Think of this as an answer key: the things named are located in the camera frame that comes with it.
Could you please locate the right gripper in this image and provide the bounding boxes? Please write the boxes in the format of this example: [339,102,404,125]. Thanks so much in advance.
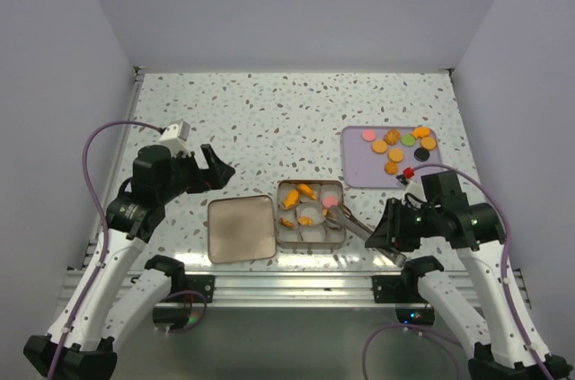
[366,196,442,252]

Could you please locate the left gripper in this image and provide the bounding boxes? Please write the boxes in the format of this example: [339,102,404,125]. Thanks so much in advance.
[157,143,234,203]

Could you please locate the metal tongs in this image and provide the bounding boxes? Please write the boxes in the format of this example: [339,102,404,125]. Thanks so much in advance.
[326,204,407,268]

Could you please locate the gold tin lid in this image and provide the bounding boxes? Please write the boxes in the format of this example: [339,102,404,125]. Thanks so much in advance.
[208,195,277,264]

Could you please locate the pink round cookie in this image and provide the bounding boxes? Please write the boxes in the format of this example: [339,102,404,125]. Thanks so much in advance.
[322,196,340,208]

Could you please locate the orange fish cookie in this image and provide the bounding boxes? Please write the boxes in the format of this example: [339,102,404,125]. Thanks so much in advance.
[282,190,300,210]
[296,183,317,200]

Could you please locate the orange round cookie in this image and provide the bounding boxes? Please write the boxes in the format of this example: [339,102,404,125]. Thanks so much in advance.
[420,137,437,151]
[297,217,314,226]

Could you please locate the small orange flower cookie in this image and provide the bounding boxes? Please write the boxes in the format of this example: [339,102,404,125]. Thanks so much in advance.
[280,218,294,228]

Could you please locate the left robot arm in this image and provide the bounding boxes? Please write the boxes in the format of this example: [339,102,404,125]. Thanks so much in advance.
[23,144,235,379]

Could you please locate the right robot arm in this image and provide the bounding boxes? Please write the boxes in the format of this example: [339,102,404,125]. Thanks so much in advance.
[365,168,573,379]

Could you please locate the lilac tray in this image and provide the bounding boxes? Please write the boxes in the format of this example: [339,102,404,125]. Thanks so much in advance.
[341,126,442,190]

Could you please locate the gold cookie tin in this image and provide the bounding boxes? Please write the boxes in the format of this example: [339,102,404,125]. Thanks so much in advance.
[276,180,347,251]

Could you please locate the black round cookie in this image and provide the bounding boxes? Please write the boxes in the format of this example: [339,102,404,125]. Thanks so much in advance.
[413,147,430,163]

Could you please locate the green round cookie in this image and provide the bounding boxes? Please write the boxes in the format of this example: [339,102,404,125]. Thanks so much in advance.
[401,134,416,147]

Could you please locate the pink cookie on tray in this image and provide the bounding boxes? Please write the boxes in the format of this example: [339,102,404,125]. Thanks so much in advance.
[361,129,376,142]

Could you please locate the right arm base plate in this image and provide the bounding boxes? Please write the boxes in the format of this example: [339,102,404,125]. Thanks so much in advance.
[371,275,427,306]

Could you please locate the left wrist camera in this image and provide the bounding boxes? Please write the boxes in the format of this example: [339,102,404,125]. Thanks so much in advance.
[159,119,190,156]

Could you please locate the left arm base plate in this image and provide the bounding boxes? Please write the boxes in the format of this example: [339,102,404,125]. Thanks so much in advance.
[166,274,216,304]

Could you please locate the aluminium rail frame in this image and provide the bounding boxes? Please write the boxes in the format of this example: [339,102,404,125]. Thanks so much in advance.
[57,270,531,308]

